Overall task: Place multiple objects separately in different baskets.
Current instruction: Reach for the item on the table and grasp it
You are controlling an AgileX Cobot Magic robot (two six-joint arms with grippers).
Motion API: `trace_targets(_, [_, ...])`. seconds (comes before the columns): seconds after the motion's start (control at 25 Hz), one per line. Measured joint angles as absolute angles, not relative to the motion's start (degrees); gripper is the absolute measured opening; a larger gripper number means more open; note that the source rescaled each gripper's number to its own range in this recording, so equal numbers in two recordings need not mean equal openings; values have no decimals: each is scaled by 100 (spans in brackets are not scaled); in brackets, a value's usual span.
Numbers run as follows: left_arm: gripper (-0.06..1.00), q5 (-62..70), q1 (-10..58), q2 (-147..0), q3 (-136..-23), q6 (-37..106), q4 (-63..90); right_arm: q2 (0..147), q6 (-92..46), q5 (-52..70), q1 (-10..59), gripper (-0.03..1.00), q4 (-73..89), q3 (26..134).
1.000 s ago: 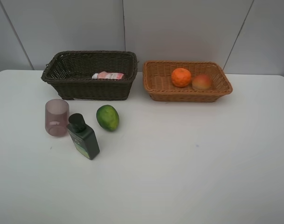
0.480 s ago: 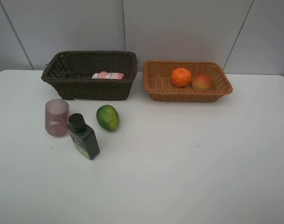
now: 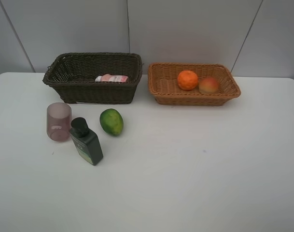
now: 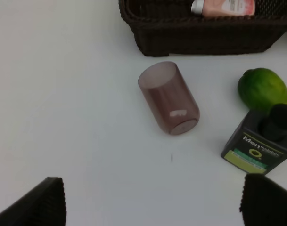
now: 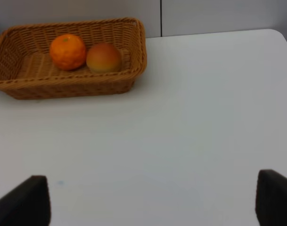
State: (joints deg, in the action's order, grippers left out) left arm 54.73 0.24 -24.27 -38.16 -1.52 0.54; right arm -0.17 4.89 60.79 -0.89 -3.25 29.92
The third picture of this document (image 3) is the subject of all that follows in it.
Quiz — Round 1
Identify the orange tangerine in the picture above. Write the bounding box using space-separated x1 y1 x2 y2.
177 70 198 91

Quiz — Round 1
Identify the pink bottle white cap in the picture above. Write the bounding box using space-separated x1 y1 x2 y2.
95 74 128 83

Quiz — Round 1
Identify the dark green bottle black cap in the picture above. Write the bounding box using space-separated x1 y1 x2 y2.
70 117 103 166

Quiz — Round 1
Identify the red yellow peach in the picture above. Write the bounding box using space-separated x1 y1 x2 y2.
199 77 220 94

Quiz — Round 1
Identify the translucent purple plastic cup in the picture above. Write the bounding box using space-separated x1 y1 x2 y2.
46 102 72 142

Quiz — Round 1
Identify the green mango fruit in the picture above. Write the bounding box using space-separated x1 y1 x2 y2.
99 108 124 136

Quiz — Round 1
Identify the light brown wicker basket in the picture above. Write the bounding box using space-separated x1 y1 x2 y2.
148 62 241 106

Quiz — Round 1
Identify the dark brown wicker basket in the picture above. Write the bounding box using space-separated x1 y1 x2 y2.
43 52 142 104

